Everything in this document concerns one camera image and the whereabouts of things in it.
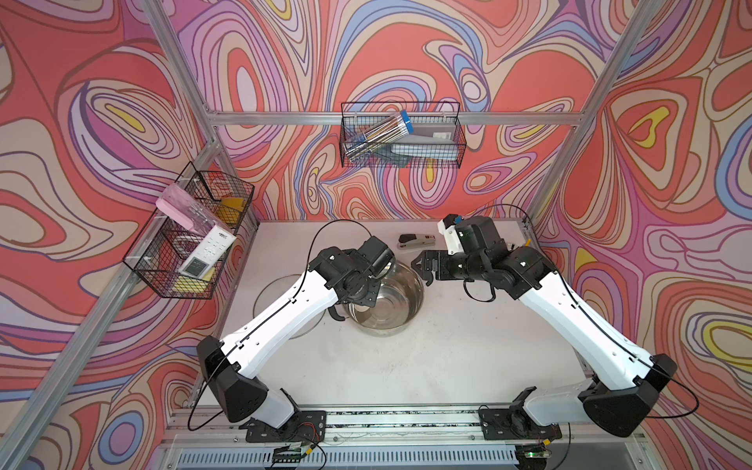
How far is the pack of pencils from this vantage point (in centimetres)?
80

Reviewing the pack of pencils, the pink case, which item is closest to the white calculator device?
the pink case

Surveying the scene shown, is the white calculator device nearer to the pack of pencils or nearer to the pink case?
the pink case
